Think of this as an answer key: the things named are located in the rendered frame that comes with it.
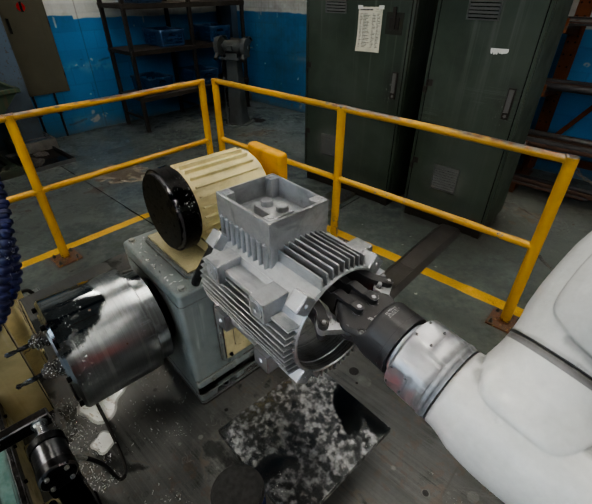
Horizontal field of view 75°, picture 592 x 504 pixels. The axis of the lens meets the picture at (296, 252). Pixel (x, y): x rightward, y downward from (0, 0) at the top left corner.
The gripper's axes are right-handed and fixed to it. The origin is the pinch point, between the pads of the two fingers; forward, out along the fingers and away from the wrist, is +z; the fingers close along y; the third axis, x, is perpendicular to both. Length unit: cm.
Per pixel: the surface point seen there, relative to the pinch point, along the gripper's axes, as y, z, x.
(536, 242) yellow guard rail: -174, 2, 77
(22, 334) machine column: 36, 56, 48
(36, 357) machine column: 35, 55, 56
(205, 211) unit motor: -4.2, 31.3, 12.3
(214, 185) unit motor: -8.0, 33.7, 8.5
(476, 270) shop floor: -214, 32, 140
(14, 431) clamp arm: 41, 23, 37
